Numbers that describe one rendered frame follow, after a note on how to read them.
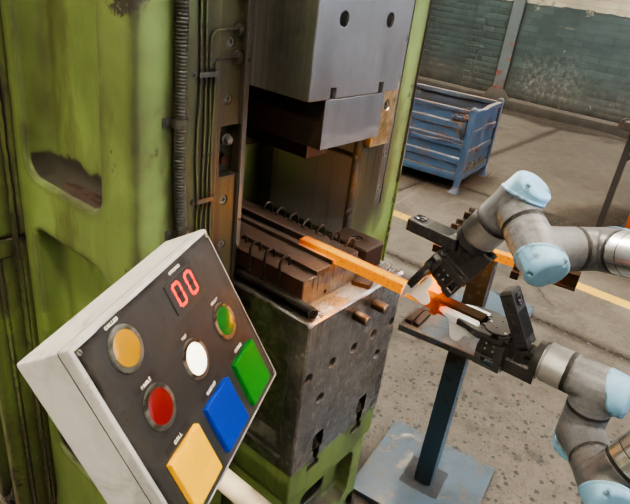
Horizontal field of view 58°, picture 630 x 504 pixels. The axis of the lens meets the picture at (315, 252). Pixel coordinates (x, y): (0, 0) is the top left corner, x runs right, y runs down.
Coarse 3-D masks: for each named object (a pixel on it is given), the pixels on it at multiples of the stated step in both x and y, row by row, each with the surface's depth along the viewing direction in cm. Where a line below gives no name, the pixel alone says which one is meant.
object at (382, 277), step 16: (304, 240) 133; (336, 256) 128; (352, 256) 128; (368, 272) 123; (384, 272) 123; (400, 288) 119; (432, 304) 114; (448, 304) 113; (464, 304) 113; (480, 320) 109
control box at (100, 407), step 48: (192, 240) 85; (144, 288) 72; (192, 288) 81; (96, 336) 63; (144, 336) 70; (192, 336) 78; (240, 336) 89; (48, 384) 62; (96, 384) 61; (144, 384) 67; (192, 384) 75; (96, 432) 63; (144, 432) 65; (96, 480) 66; (144, 480) 64
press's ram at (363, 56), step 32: (256, 0) 101; (288, 0) 97; (320, 0) 93; (352, 0) 100; (384, 0) 107; (256, 32) 104; (288, 32) 99; (320, 32) 96; (352, 32) 103; (384, 32) 111; (256, 64) 106; (288, 64) 101; (320, 64) 99; (352, 64) 106; (384, 64) 115; (288, 96) 103; (320, 96) 103
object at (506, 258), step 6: (498, 252) 147; (504, 252) 147; (498, 258) 146; (504, 258) 146; (510, 258) 145; (510, 264) 145; (570, 276) 139; (576, 276) 138; (558, 282) 141; (564, 282) 141; (570, 282) 140; (576, 282) 139; (570, 288) 140
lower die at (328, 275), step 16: (256, 208) 151; (256, 224) 140; (288, 224) 144; (240, 240) 136; (272, 240) 135; (288, 240) 135; (320, 240) 138; (240, 256) 132; (256, 256) 129; (272, 256) 130; (304, 256) 130; (320, 256) 130; (256, 272) 130; (272, 272) 127; (288, 272) 124; (304, 272) 125; (320, 272) 125; (336, 272) 131; (352, 272) 137; (288, 288) 125; (304, 288) 123; (320, 288) 128
